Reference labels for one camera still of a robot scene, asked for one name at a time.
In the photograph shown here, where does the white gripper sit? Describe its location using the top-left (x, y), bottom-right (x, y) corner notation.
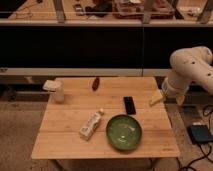
top-left (149, 76), bottom-right (189, 106)

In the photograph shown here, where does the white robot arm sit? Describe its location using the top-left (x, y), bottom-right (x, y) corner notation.
top-left (149, 46), bottom-right (213, 107)

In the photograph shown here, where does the blue foot pedal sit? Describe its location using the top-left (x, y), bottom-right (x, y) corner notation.
top-left (187, 125), bottom-right (213, 144)

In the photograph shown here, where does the green ceramic bowl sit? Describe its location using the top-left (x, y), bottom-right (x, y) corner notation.
top-left (106, 114), bottom-right (142, 151)

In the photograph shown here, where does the small brown bottle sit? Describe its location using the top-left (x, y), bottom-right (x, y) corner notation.
top-left (92, 77), bottom-right (100, 91)

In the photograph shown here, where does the red tray on shelf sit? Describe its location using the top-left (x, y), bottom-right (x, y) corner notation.
top-left (112, 0), bottom-right (174, 19)

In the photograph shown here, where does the black device on shelf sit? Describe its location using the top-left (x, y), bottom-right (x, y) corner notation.
top-left (85, 2), bottom-right (112, 17)

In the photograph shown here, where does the wooden table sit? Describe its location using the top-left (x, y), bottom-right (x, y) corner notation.
top-left (31, 77), bottom-right (180, 159)

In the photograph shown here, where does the grey remote on shelf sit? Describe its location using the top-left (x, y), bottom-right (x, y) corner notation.
top-left (73, 4), bottom-right (85, 16)

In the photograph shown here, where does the black floor cable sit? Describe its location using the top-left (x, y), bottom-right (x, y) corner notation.
top-left (175, 104), bottom-right (213, 171)

